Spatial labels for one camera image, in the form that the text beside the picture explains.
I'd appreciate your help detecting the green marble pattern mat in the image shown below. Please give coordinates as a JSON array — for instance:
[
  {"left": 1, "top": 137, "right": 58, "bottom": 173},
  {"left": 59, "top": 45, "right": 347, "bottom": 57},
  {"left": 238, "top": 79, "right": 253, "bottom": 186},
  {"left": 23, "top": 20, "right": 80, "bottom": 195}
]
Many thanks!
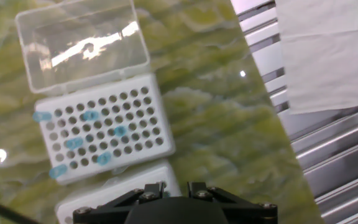
[{"left": 0, "top": 0, "right": 324, "bottom": 224}]

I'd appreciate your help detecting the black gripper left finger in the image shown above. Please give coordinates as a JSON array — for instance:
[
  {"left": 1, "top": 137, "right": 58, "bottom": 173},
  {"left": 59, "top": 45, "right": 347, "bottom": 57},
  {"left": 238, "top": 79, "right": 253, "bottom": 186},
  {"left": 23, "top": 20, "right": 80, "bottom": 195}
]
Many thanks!
[{"left": 72, "top": 182, "right": 165, "bottom": 224}]

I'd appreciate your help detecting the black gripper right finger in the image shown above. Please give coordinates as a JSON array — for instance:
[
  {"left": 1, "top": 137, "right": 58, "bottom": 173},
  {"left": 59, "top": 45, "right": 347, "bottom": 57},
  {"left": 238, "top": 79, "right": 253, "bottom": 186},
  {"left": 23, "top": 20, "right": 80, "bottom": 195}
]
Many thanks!
[{"left": 187, "top": 181, "right": 279, "bottom": 224}]

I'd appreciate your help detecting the white tip rack clear lid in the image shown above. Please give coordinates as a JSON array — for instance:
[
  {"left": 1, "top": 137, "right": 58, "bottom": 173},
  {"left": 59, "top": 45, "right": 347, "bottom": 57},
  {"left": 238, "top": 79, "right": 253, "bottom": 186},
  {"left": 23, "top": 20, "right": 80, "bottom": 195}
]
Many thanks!
[{"left": 55, "top": 160, "right": 182, "bottom": 224}]

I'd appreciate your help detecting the far white pipette tip box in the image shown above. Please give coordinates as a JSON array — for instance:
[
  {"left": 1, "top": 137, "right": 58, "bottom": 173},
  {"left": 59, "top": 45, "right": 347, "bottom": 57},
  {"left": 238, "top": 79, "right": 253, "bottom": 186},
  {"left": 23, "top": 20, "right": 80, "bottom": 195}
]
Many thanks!
[{"left": 14, "top": 0, "right": 176, "bottom": 186}]

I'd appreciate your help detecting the white paper sheet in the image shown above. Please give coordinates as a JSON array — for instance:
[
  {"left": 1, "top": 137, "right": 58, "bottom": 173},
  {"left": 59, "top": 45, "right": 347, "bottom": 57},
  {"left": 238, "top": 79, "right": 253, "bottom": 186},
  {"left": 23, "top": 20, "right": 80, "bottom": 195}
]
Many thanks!
[{"left": 274, "top": 0, "right": 358, "bottom": 115}]

